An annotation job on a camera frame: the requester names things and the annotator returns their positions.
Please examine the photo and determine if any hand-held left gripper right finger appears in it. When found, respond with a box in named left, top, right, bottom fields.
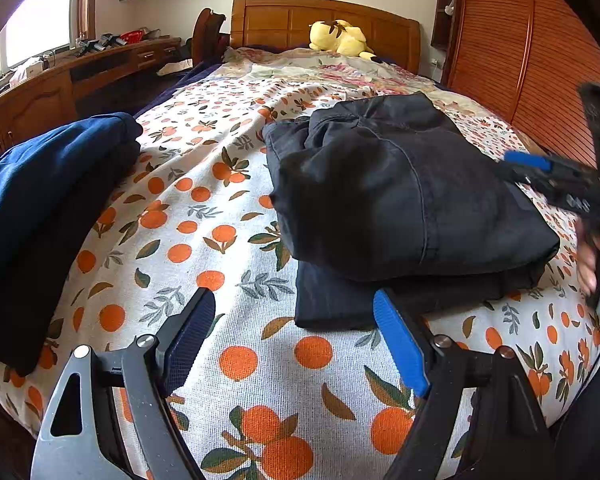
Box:
left=372, top=287, right=557, bottom=480

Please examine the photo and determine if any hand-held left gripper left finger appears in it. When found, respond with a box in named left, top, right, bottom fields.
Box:
left=30, top=287, right=217, bottom=480

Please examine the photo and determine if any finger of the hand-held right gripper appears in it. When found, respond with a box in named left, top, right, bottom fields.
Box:
left=499, top=151, right=557, bottom=184

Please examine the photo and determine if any black jacket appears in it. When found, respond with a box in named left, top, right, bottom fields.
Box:
left=262, top=91, right=561, bottom=331

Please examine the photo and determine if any person's right hand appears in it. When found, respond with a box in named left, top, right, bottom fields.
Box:
left=575, top=220, right=600, bottom=312

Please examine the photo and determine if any orange print bed sheet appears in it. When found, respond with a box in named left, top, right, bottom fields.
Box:
left=0, top=77, right=600, bottom=480

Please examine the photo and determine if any wooden slatted wardrobe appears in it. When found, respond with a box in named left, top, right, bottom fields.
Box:
left=442, top=0, right=600, bottom=172

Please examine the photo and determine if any dark folded garment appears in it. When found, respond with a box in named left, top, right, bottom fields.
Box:
left=0, top=140, right=144, bottom=379

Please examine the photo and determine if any navy folded garment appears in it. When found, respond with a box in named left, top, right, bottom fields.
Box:
left=0, top=112, right=144, bottom=313

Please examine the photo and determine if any floral quilt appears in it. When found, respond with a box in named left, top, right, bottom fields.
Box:
left=222, top=46, right=462, bottom=107

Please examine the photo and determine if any yellow plush toy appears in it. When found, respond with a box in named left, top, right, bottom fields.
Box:
left=308, top=19, right=376, bottom=59

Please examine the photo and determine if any dark blue bed cover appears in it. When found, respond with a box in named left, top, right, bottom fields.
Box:
left=134, top=56, right=227, bottom=117

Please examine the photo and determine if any white paper sheet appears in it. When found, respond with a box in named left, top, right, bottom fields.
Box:
left=157, top=58, right=194, bottom=77

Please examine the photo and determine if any wooden desk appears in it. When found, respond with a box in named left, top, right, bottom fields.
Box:
left=0, top=36, right=184, bottom=167

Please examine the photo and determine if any wooden bed headboard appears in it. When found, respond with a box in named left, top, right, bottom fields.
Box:
left=228, top=0, right=422, bottom=74

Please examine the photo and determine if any wooden chair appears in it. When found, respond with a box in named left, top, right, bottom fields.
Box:
left=190, top=7, right=229, bottom=64

